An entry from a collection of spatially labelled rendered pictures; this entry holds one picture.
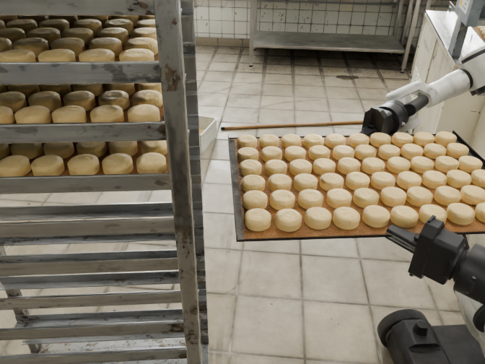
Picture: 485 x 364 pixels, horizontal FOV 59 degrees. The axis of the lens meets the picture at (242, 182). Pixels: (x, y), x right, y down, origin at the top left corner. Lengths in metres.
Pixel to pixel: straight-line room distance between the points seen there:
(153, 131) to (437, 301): 1.78
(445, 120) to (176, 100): 2.12
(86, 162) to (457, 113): 2.14
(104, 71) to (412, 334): 1.45
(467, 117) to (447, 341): 1.25
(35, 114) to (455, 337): 1.61
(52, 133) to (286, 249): 1.74
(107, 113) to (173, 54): 0.18
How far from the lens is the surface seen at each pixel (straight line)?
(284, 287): 2.09
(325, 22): 5.42
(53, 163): 0.78
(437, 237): 0.81
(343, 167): 1.00
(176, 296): 0.88
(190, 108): 1.10
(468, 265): 0.80
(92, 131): 0.68
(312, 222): 0.82
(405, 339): 1.77
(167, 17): 0.57
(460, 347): 1.86
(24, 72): 0.67
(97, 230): 0.78
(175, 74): 0.59
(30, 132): 0.70
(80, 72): 0.64
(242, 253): 2.24
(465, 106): 2.58
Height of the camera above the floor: 1.52
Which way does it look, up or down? 33 degrees down
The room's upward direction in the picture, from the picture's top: 1 degrees clockwise
